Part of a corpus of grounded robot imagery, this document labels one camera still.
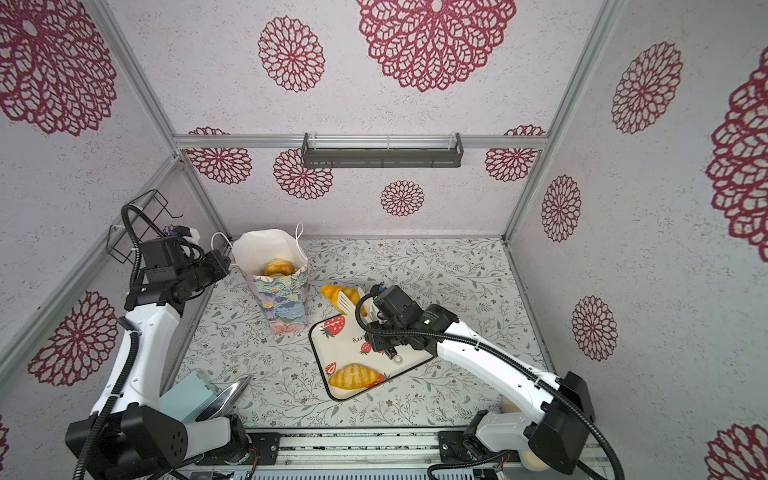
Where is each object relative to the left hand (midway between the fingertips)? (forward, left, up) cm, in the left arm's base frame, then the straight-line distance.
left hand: (230, 264), depth 78 cm
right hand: (-16, -37, -8) cm, 41 cm away
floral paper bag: (-5, -12, -9) cm, 16 cm away
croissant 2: (-22, -32, -22) cm, 44 cm away
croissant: (-4, -26, -8) cm, 27 cm away
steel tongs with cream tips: (-8, -30, -7) cm, 32 cm away
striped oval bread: (+10, -7, -13) cm, 18 cm away
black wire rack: (+1, +24, +8) cm, 25 cm away
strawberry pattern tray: (-9, -26, -27) cm, 39 cm away
